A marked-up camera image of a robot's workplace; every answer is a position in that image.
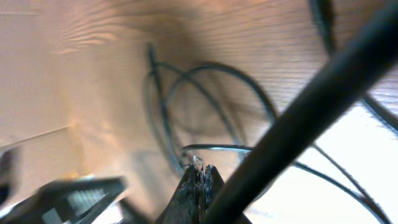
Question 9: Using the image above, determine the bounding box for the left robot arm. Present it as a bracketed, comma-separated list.
[1, 148, 151, 224]

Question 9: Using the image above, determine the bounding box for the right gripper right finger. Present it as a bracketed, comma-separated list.
[201, 165, 252, 224]

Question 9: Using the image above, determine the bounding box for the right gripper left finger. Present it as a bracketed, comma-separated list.
[155, 164, 202, 224]

